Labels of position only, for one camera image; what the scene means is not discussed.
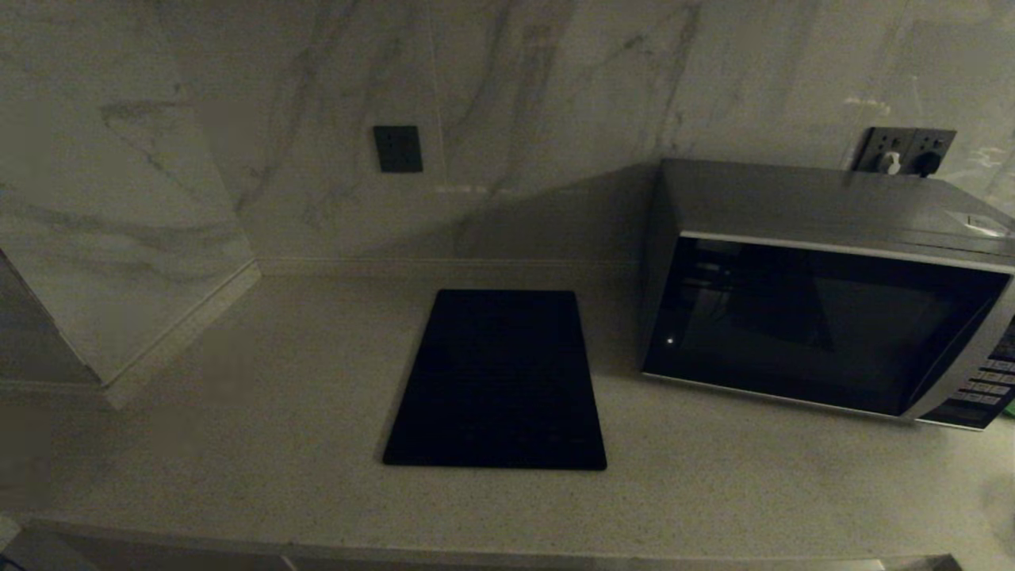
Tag white cabinet door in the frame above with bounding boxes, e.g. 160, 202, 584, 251
0, 523, 100, 571

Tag black glass induction cooktop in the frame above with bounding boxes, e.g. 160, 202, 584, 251
383, 290, 608, 471

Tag silver microwave oven housing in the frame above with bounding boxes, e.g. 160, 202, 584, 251
638, 159, 1015, 432

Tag black glass microwave door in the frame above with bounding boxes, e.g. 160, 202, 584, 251
642, 232, 1015, 421

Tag dark grey wall socket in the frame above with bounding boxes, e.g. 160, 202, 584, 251
373, 125, 423, 174
855, 127, 913, 175
909, 129, 957, 177

